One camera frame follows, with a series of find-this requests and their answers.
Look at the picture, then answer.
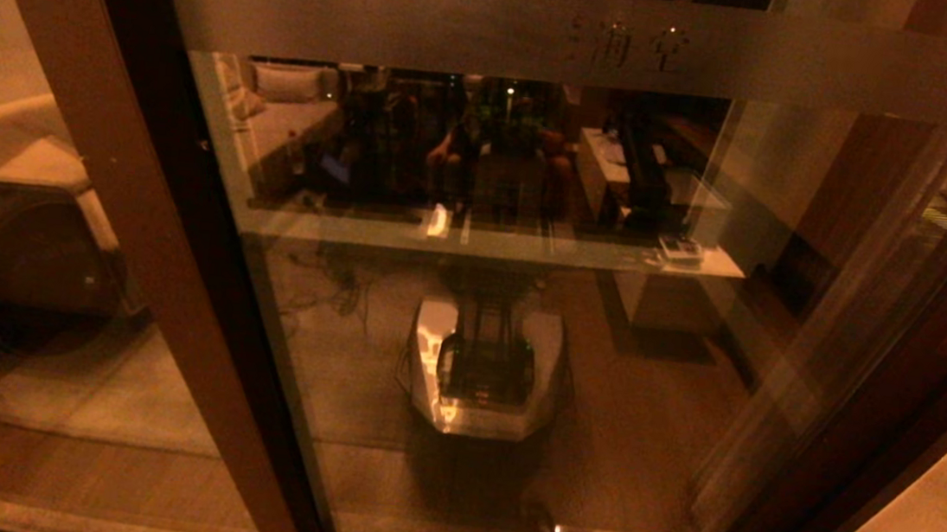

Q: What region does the brown framed sliding glass door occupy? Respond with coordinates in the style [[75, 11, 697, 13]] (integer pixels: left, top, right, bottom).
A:
[[96, 0, 947, 532]]

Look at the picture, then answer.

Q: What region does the dark brown door jamb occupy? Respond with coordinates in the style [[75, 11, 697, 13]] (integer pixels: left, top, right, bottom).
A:
[[682, 263, 947, 532]]

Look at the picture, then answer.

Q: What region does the fixed brown door frame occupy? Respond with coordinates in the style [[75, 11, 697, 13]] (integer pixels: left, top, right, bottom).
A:
[[0, 0, 387, 532]]

